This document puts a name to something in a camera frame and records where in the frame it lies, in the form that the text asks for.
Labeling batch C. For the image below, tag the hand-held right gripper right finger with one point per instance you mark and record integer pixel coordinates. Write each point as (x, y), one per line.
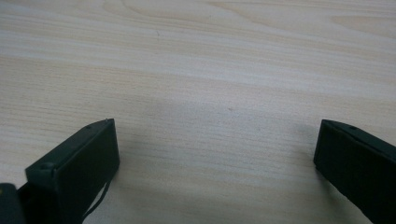
(358, 165)

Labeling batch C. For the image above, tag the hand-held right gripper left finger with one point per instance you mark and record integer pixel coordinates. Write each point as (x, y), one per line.
(76, 168)

